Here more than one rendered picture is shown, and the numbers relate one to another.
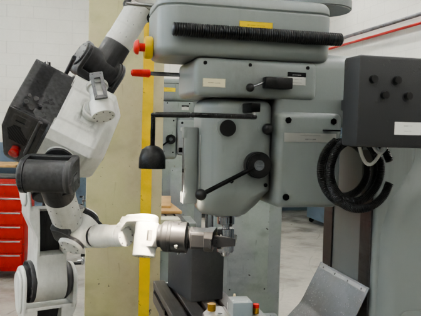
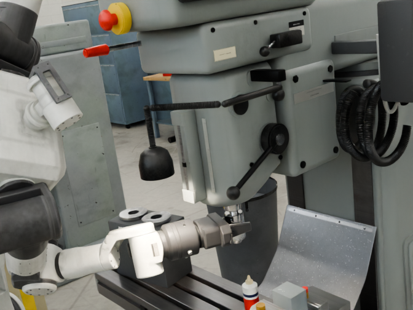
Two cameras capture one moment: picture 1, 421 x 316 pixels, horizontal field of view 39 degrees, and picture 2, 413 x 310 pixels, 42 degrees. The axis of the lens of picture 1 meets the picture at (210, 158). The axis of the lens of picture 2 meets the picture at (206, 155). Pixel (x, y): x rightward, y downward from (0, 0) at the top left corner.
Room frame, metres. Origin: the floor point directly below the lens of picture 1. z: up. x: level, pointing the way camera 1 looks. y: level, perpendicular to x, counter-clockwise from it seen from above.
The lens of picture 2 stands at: (0.57, 0.52, 1.77)
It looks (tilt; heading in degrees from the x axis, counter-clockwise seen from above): 16 degrees down; 335
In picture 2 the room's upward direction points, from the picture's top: 8 degrees counter-clockwise
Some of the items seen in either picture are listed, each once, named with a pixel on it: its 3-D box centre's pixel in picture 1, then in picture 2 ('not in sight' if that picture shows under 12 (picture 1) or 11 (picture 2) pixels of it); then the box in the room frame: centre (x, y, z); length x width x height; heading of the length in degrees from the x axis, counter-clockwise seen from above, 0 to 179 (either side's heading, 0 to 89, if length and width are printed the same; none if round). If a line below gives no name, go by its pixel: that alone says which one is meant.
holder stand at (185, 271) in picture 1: (194, 264); (149, 243); (2.08, 0.05, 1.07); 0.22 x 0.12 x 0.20; 25
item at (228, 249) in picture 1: (225, 241); (235, 226); (1.67, -0.05, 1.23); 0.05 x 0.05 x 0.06
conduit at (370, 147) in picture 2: (347, 170); (362, 120); (1.54, -0.36, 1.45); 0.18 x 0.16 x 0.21; 104
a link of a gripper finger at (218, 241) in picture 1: (223, 242); (239, 229); (1.64, -0.04, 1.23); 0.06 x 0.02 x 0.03; 82
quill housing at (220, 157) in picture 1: (229, 156); (225, 132); (1.67, -0.05, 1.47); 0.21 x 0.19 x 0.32; 14
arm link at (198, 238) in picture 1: (193, 238); (200, 235); (1.68, 0.04, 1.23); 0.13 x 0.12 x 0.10; 172
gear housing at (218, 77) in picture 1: (244, 81); (225, 39); (1.68, -0.09, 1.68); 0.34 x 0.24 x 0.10; 104
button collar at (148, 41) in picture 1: (148, 47); (119, 18); (1.61, 0.17, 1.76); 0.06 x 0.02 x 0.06; 14
